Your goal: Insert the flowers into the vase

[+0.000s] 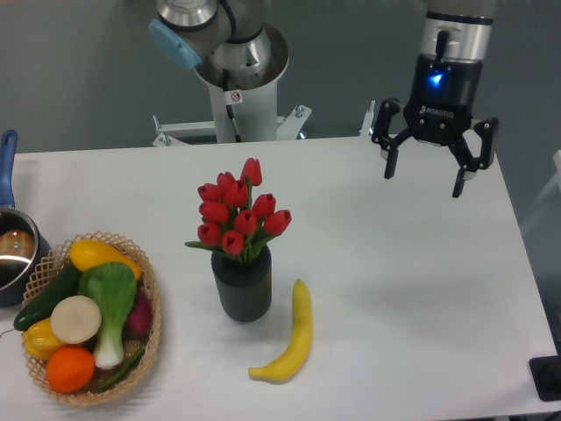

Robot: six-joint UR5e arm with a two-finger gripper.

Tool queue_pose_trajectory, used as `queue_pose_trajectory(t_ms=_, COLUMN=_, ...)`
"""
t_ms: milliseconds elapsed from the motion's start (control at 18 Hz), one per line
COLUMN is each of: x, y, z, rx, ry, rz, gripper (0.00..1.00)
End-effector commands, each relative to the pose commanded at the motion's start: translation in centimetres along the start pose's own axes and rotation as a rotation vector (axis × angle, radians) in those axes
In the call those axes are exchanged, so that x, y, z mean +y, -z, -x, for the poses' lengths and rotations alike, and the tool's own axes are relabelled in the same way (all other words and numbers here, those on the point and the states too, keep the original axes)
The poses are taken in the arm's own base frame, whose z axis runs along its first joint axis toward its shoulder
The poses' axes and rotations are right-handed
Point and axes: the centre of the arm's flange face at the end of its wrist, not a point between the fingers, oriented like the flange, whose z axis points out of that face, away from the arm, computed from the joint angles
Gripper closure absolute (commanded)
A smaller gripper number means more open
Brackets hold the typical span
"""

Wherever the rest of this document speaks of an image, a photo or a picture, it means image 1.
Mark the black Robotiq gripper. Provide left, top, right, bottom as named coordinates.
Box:
left=372, top=54, right=499, bottom=198

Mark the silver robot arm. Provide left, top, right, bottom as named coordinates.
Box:
left=148, top=1, right=498, bottom=196

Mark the dark grey ribbed vase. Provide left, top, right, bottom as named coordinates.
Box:
left=211, top=246, right=272, bottom=323

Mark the red tulip bouquet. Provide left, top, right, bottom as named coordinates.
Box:
left=185, top=158, right=292, bottom=267

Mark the black device at edge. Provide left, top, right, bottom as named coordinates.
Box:
left=529, top=355, right=560, bottom=402

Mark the yellow banana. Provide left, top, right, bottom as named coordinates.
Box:
left=248, top=279, right=314, bottom=384

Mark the purple sweet potato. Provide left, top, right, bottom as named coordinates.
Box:
left=125, top=289, right=153, bottom=336

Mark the green bok choy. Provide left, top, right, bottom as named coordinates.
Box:
left=78, top=261, right=137, bottom=369

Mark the yellow squash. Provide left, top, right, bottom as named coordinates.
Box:
left=69, top=239, right=142, bottom=281

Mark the green bean pod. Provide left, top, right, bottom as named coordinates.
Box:
left=95, top=347, right=145, bottom=393

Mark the woven wicker basket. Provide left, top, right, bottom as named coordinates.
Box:
left=23, top=231, right=161, bottom=407

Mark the green cucumber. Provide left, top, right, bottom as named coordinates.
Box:
left=13, top=262, right=82, bottom=332

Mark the orange fruit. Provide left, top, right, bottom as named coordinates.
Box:
left=46, top=346, right=96, bottom=393

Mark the yellow bell pepper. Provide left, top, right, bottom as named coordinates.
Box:
left=22, top=318, right=66, bottom=360

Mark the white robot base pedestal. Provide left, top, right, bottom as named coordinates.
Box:
left=195, top=23, right=289, bottom=143

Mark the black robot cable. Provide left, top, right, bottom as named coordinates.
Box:
left=221, top=68, right=243, bottom=144

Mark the white metal base frame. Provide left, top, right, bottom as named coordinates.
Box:
left=153, top=100, right=376, bottom=146

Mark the blue handled saucepan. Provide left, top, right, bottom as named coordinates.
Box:
left=1, top=129, right=50, bottom=307

